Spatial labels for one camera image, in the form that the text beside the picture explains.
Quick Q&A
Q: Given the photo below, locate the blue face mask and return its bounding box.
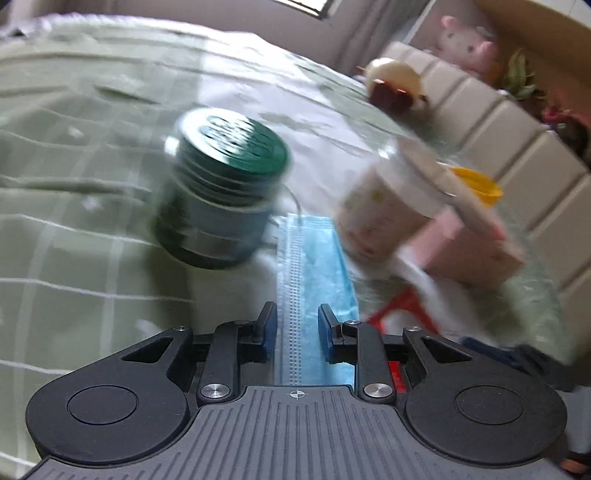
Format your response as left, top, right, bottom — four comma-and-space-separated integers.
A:
275, 213, 361, 387

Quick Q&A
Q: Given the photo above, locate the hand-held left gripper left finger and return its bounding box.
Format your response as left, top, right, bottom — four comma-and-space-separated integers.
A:
121, 302, 279, 403

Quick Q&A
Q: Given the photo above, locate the beige padded headboard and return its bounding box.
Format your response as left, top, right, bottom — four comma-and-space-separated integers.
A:
382, 41, 591, 308

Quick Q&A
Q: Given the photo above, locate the dark green jar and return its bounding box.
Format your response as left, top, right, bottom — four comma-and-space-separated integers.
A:
151, 106, 293, 271

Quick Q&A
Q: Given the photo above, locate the cream brown plush toy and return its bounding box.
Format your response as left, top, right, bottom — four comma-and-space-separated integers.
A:
355, 57, 428, 112

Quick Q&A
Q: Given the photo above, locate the dark red toy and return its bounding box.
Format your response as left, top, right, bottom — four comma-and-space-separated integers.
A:
539, 105, 591, 160

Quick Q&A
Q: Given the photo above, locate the pink box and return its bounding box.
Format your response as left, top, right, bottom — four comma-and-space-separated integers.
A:
405, 205, 528, 285

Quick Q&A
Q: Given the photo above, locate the green leafy toy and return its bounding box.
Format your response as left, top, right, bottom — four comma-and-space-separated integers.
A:
502, 48, 546, 100

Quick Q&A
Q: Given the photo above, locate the dark blue object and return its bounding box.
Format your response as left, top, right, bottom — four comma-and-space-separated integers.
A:
461, 336, 571, 394

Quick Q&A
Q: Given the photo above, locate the green checked blanket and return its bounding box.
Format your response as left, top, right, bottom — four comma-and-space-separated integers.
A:
0, 21, 324, 480

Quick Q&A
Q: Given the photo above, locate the red plastic object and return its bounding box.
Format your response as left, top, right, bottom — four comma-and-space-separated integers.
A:
366, 285, 440, 334

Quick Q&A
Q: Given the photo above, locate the patterned paper cup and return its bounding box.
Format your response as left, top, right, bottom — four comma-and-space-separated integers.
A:
334, 136, 459, 267

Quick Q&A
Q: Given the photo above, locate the window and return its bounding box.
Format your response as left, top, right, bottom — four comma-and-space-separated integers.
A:
276, 0, 334, 20

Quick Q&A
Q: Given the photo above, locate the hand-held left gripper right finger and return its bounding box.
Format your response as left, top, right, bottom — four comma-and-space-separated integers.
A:
317, 303, 474, 403

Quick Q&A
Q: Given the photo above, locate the pink pig plush toy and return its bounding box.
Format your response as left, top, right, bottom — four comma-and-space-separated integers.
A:
436, 14, 502, 78

